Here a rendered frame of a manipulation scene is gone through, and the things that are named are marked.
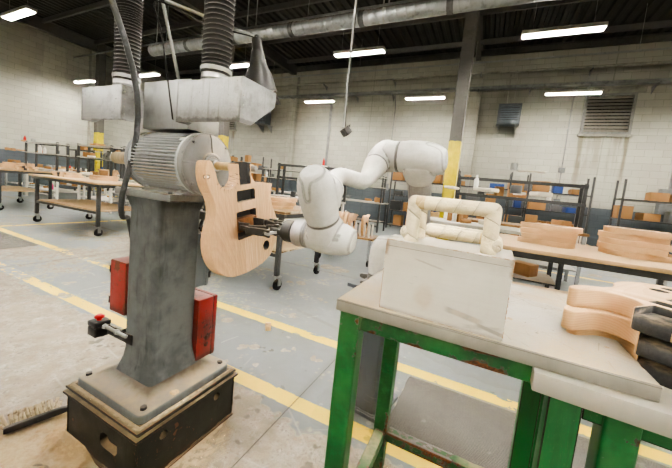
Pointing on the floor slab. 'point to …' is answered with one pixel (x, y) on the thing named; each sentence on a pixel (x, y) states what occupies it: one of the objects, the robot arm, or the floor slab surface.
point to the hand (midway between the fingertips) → (248, 223)
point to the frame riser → (173, 444)
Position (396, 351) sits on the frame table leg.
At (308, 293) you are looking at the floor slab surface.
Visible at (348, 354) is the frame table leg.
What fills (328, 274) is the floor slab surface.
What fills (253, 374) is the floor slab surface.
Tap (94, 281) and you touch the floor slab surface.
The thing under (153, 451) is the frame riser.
